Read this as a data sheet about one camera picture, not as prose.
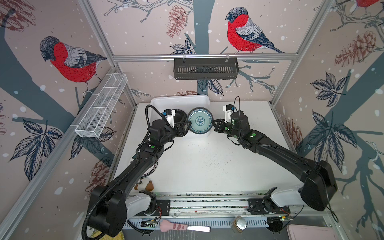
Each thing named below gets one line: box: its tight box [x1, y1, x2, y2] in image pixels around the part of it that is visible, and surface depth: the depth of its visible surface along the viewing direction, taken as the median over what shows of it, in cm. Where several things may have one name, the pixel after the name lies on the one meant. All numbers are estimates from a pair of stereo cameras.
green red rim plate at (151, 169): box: [141, 160, 159, 178], surface depth 87 cm
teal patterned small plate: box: [187, 107, 214, 135], surface depth 81 cm
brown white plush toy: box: [134, 177, 154, 192], surface depth 81 cm
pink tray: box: [286, 224, 338, 240], surface depth 67 cm
